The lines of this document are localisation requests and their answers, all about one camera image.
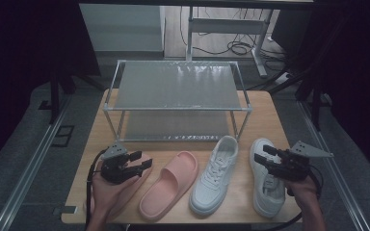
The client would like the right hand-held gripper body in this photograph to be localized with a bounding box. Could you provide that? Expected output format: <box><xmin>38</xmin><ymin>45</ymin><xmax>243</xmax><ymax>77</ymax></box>
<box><xmin>274</xmin><ymin>140</ymin><xmax>334</xmax><ymax>183</ymax></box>

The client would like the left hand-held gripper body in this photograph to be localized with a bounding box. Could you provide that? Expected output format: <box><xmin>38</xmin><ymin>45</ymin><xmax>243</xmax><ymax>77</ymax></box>
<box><xmin>99</xmin><ymin>142</ymin><xmax>134</xmax><ymax>186</ymax></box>

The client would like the pink slipper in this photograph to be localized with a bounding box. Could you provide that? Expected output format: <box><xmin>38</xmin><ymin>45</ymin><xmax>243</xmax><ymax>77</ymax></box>
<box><xmin>138</xmin><ymin>150</ymin><xmax>199</xmax><ymax>222</ymax></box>
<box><xmin>82</xmin><ymin>152</ymin><xmax>154</xmax><ymax>223</ymax></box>

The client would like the white sneaker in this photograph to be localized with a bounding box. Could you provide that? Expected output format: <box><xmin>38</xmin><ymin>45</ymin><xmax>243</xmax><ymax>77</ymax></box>
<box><xmin>188</xmin><ymin>135</ymin><xmax>240</xmax><ymax>217</ymax></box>
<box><xmin>249</xmin><ymin>138</ymin><xmax>287</xmax><ymax>219</ymax></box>

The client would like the metal-framed shoe rack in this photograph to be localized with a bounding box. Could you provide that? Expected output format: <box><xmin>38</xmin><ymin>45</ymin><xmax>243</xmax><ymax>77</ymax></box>
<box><xmin>102</xmin><ymin>59</ymin><xmax>253</xmax><ymax>142</ymax></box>

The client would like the person's left hand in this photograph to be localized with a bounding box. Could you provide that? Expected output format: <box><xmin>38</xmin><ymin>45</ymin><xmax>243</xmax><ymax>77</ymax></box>
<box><xmin>91</xmin><ymin>172</ymin><xmax>141</xmax><ymax>211</ymax></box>

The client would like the person's right hand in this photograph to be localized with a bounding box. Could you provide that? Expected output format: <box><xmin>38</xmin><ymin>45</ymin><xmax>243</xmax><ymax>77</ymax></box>
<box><xmin>283</xmin><ymin>176</ymin><xmax>318</xmax><ymax>206</ymax></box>

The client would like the black stand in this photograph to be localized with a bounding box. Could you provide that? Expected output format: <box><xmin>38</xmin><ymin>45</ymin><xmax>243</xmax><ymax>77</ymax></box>
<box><xmin>249</xmin><ymin>64</ymin><xmax>327</xmax><ymax>131</ymax></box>
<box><xmin>38</xmin><ymin>68</ymin><xmax>105</xmax><ymax>125</ymax></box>

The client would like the white power strip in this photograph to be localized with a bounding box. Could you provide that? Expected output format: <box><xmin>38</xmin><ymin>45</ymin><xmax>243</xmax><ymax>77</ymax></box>
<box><xmin>274</xmin><ymin>72</ymin><xmax>295</xmax><ymax>85</ymax></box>

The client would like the dark box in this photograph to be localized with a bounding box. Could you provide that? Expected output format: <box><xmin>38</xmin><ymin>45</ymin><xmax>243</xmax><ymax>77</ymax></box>
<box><xmin>271</xmin><ymin>9</ymin><xmax>303</xmax><ymax>56</ymax></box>

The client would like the dark curtain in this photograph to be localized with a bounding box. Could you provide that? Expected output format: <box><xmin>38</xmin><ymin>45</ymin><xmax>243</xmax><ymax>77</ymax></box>
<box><xmin>314</xmin><ymin>0</ymin><xmax>370</xmax><ymax>181</ymax></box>
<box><xmin>0</xmin><ymin>0</ymin><xmax>100</xmax><ymax>174</ymax></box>

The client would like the grey cabinet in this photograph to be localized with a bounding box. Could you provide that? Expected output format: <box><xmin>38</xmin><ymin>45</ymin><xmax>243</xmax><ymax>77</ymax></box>
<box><xmin>79</xmin><ymin>3</ymin><xmax>167</xmax><ymax>54</ymax></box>

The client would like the dark desk top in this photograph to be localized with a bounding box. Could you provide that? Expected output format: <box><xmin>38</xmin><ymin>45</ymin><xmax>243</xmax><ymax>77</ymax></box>
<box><xmin>78</xmin><ymin>0</ymin><xmax>316</xmax><ymax>11</ymax></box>

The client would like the right hand-held gripper cable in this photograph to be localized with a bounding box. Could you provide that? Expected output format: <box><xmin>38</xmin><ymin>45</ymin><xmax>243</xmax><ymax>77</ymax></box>
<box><xmin>253</xmin><ymin>164</ymin><xmax>324</xmax><ymax>231</ymax></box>

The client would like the hand-held gripper cable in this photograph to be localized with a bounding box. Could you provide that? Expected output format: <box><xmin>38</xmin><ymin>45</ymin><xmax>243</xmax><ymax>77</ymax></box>
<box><xmin>253</xmin><ymin>164</ymin><xmax>324</xmax><ymax>231</ymax></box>
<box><xmin>85</xmin><ymin>147</ymin><xmax>109</xmax><ymax>231</ymax></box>

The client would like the left hand-held gripper cable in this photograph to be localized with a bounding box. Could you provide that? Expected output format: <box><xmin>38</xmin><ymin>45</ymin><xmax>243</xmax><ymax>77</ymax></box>
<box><xmin>85</xmin><ymin>147</ymin><xmax>109</xmax><ymax>231</ymax></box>

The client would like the aluminium floor rail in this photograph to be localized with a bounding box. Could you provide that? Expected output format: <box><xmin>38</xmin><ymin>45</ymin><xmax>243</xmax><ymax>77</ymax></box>
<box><xmin>297</xmin><ymin>100</ymin><xmax>370</xmax><ymax>231</ymax></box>
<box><xmin>0</xmin><ymin>95</ymin><xmax>73</xmax><ymax>231</ymax></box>

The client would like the black floor bracket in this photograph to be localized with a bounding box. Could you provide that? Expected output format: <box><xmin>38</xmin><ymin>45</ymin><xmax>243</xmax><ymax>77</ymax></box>
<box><xmin>51</xmin><ymin>124</ymin><xmax>75</xmax><ymax>148</ymax></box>

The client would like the metal table bracket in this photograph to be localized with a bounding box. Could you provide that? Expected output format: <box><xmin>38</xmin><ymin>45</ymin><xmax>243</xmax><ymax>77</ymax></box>
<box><xmin>52</xmin><ymin>206</ymin><xmax>78</xmax><ymax>217</ymax></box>

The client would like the black coiled floor cable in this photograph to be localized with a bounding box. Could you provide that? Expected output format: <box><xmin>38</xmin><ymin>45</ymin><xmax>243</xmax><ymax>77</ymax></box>
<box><xmin>192</xmin><ymin>32</ymin><xmax>287</xmax><ymax>64</ymax></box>

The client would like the white desk frame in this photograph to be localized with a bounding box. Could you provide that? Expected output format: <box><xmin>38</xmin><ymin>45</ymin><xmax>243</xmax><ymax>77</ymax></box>
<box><xmin>185</xmin><ymin>6</ymin><xmax>276</xmax><ymax>79</ymax></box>

